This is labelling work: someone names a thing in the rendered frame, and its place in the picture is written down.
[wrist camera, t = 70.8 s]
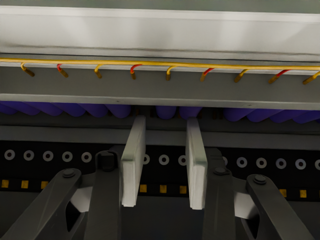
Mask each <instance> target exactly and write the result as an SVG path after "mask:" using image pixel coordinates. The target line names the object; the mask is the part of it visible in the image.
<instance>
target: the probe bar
mask: <svg viewBox="0 0 320 240"><path fill-rule="evenodd" d="M0 61H4V62H21V64H20V65H21V67H9V66H0V101H29V102H60V103H92V104H124V105H155V106H187V107H219V108H250V109H282V110H320V71H319V72H317V73H316V74H314V75H290V74H283V73H285V72H287V71H289V70H320V66H265V65H227V64H204V63H185V62H167V61H140V60H44V59H20V58H0ZM25 63H52V64H57V68H42V67H25V66H24V64H25ZM62 64H98V65H97V67H96V68H95V69H76V68H60V65H62ZM104 64H129V65H133V66H132V67H131V69H130V70H109V69H98V68H99V67H100V66H102V65H104ZM140 65H162V66H170V67H169V68H168V69H167V71H158V70H133V69H134V68H135V67H137V66H140ZM178 66H181V67H199V68H209V69H207V70H206V71H205V72H191V71H170V70H171V69H172V68H175V67H178ZM214 68H221V69H244V70H243V71H242V72H241V73H224V72H209V71H211V70H212V69H214ZM248 70H283V71H281V72H280V73H278V74H257V73H245V72H246V71H248Z"/></svg>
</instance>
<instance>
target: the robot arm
mask: <svg viewBox="0 0 320 240"><path fill-rule="evenodd" d="M145 152H146V117H145V116H144V115H137V116H136V117H135V120H134V123H133V125H132V128H131V131H130V135H129V137H128V140H127V143H126V145H114V146H112V147H111V148H110V149H109V150H104V151H100V152H98V153H97V154H96V155H95V164H96V171H95V173H92V174H86V175H81V171H80V170H79V169H74V168H68V169H64V170H61V171H60V172H58V173H57V174H56V175H55V176H54V178H53V179H52V180H51V181H50V182H49V183H48V185H47V186H46V187H45V188H44V189H43V190H42V191H41V193H40V194H39V195H38V196H37V197H36V198H35V200H34V201H33V202H32V203H31V204H30V205H29V206H28V207H27V208H26V210H25V211H24V212H23V213H22V214H21V215H20V216H19V218H18V219H17V220H16V221H15V222H14V223H13V225H12V226H11V227H10V228H9V229H8V230H7V231H6V233H5V234H4V235H3V236H2V237H1V238H0V240H71V239H72V237H73V235H74V233H75V231H76V230H77V228H78V226H79V224H80V222H81V221H82V219H83V217H84V215H85V212H86V211H88V217H87V223H86V229H85V234H84V239H83V240H121V199H122V205H124V207H133V206H134V205H136V200H137V195H138V190H139V184H140V178H141V173H142V167H143V163H144V157H145ZM185 154H186V164H187V175H188V186H189V196H190V207H191V208H192V209H195V210H201V209H202V208H204V207H205V210H204V221H203V232H202V240H237V238H236V223H235V216H237V217H241V222H242V224H243V226H244V229H245V231H246V233H247V235H248V237H249V239H250V240H315V239H314V237H313V236H312V234H311V233H310V232H309V230H308V229H307V227H306V226H305V225H304V223H303V222H302V221H301V219H300V218H299V217H298V215H297V214H296V212H295V211H294V210H293V208H292V207H291V206H290V204H289V203H288V202H287V200H286V199H285V198H284V196H283V195H282V194H281V192H280V191H279V189H278V188H277V187H276V185H275V184H274V183H273V181H272V180H271V179H270V178H268V177H266V176H264V175H261V174H251V175H249V176H248V177H247V180H241V179H238V178H235V177H233V176H232V173H231V171H230V170H229V169H227V168H226V165H225V162H224V160H223V157H222V154H221V151H219V150H218V149H217V148H205V147H204V145H203V141H202V137H201V132H200V128H199V123H198V119H197V118H196V117H189V118H187V129H186V148H185ZM204 202H205V204H204Z"/></svg>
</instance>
